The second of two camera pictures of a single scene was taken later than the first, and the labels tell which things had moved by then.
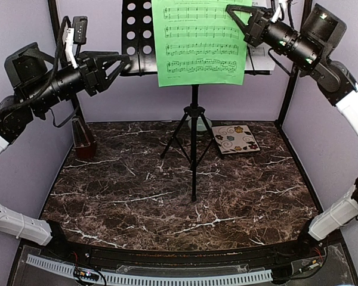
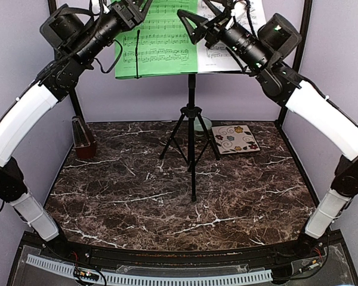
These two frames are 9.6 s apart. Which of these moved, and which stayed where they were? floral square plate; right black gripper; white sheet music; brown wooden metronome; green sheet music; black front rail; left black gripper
Moved: green sheet music; left black gripper; right black gripper; white sheet music
Stayed: brown wooden metronome; floral square plate; black front rail
